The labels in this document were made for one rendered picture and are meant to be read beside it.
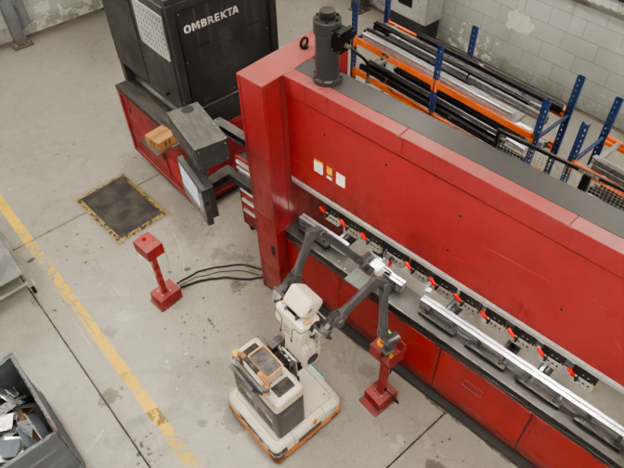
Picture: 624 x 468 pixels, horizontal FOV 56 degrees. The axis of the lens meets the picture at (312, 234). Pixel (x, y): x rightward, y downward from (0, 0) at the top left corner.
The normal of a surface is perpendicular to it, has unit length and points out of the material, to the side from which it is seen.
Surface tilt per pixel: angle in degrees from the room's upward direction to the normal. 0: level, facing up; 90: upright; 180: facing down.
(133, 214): 0
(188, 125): 1
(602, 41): 90
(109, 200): 0
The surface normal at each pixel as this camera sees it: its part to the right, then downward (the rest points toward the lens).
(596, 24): -0.76, 0.50
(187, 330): -0.02, -0.67
